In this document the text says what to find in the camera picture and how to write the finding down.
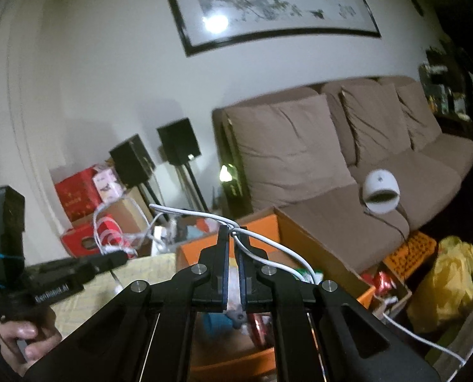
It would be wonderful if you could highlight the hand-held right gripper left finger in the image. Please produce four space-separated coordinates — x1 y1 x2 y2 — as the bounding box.
24 225 231 382

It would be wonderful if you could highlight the orange plastic crate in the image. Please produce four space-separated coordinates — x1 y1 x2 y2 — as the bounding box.
383 231 438 284

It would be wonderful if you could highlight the red gift box lower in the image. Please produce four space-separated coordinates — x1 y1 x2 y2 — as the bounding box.
60 215 138 259

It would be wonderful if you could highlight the black speaker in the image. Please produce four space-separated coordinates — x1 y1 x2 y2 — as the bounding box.
157 118 202 166
109 134 156 189

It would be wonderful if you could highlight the cardboard box with orange lining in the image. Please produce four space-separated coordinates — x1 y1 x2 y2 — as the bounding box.
175 206 376 382

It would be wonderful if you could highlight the open box of clutter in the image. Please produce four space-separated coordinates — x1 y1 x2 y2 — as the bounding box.
151 217 222 256

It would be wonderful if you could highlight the dark cluttered shelf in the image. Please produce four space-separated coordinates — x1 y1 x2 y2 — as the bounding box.
419 36 473 129

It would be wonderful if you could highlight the white curtain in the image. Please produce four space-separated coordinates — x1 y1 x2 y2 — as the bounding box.
0 20 59 208

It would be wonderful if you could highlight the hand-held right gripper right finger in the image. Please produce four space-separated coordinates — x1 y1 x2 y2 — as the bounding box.
236 227 438 382

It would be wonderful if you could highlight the medium brown cushion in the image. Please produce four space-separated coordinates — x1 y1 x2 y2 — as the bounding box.
340 83 414 168

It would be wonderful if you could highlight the framed ink painting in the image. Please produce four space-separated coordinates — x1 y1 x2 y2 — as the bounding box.
159 0 382 57

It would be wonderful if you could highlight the yellow plastic bag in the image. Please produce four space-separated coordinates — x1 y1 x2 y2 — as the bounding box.
407 236 473 336

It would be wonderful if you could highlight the pink and white box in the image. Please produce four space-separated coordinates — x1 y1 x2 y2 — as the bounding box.
92 167 126 206

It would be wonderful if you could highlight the white power cable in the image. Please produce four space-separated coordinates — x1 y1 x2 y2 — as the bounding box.
380 311 470 371

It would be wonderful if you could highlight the person's left hand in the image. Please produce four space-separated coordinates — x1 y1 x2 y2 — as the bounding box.
0 306 64 377

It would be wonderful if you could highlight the black speaker stand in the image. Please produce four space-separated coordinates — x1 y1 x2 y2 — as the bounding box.
181 163 210 212
141 183 162 218

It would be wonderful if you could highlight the white dome lamp device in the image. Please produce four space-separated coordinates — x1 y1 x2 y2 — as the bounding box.
364 170 401 214

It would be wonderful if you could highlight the black device cable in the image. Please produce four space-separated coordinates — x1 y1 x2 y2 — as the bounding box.
365 206 417 248

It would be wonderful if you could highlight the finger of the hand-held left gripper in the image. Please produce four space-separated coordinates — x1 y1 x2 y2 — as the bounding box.
87 251 129 274

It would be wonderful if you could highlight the red gift box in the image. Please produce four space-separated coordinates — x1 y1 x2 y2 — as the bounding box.
54 167 102 224
60 215 138 259

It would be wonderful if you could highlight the plain brown cardboard box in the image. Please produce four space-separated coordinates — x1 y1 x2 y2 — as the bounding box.
71 197 158 248

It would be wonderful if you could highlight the brown sofa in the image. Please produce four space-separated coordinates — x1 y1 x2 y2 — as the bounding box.
212 75 473 276

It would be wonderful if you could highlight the large brown cushion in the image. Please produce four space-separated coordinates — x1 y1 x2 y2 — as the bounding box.
222 95 356 214

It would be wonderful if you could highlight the small brown cushion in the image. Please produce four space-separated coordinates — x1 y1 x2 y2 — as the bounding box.
395 83 444 152

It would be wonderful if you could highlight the black power unit with light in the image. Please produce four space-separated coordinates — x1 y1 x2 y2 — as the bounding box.
218 163 247 208

